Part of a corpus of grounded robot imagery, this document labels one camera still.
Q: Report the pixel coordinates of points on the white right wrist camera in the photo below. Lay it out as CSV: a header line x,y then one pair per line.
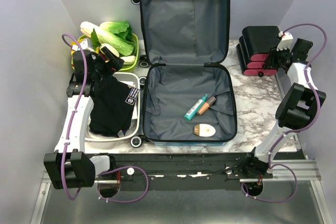
x,y
286,40

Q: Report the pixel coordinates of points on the green white leek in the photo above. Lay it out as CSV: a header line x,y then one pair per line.
x,y
128,60

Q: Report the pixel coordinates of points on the brown foundation tube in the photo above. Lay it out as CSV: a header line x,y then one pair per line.
x,y
208,103

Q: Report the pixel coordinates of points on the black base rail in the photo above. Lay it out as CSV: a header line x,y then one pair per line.
x,y
172,172

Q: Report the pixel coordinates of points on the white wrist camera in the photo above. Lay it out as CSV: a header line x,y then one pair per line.
x,y
85,44
286,40

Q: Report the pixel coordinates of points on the blue fish print suitcase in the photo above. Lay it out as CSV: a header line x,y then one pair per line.
x,y
186,42

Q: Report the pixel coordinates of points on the yellow flower cabbage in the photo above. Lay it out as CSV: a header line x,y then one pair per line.
x,y
96,51

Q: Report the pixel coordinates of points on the black bag with pink trim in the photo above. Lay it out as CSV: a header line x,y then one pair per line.
x,y
253,49

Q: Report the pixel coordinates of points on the green vegetable basket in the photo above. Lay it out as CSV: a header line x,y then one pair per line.
x,y
125,68

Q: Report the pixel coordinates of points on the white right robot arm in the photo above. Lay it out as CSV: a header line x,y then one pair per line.
x,y
301,105

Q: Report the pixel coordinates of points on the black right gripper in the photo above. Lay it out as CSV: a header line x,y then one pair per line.
x,y
270,62

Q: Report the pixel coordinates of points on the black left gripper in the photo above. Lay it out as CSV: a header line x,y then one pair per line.
x,y
115,62

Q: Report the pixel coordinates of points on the white napa cabbage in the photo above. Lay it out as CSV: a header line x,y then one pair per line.
x,y
99,36

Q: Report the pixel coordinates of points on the green leafy lettuce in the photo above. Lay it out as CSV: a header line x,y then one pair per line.
x,y
122,29

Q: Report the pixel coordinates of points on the white radish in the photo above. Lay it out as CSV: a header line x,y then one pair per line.
x,y
110,48

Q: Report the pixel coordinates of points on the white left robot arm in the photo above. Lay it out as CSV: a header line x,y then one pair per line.
x,y
68,166

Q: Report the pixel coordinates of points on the black garment with label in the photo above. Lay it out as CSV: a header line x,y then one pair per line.
x,y
104,113

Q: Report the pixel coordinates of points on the teal tube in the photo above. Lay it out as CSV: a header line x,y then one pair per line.
x,y
195,108

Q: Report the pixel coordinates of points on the white rectangular tray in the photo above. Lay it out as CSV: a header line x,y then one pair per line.
x,y
96,138

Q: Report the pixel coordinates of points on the aluminium frame rail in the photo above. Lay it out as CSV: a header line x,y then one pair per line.
x,y
293,195

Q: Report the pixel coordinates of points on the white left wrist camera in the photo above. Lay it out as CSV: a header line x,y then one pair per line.
x,y
85,44

